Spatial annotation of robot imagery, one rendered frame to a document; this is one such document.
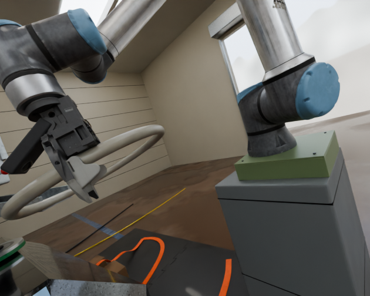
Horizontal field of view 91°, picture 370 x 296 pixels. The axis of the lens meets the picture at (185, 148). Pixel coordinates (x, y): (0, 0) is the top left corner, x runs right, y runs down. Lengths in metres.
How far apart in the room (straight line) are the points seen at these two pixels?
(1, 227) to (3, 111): 2.73
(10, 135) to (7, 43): 5.69
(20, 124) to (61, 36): 5.78
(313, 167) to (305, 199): 0.10
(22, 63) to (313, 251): 0.89
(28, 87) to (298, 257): 0.87
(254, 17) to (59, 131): 0.58
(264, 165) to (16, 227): 5.84
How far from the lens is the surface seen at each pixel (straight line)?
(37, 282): 0.74
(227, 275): 1.65
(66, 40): 0.48
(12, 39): 0.50
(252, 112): 0.74
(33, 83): 0.45
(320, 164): 0.67
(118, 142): 0.42
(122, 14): 0.66
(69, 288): 0.73
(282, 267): 0.87
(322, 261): 0.79
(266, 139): 0.76
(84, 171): 0.39
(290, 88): 0.62
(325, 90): 0.65
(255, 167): 0.73
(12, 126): 6.21
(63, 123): 0.44
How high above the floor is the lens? 1.10
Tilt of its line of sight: 4 degrees down
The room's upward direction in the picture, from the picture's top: 18 degrees counter-clockwise
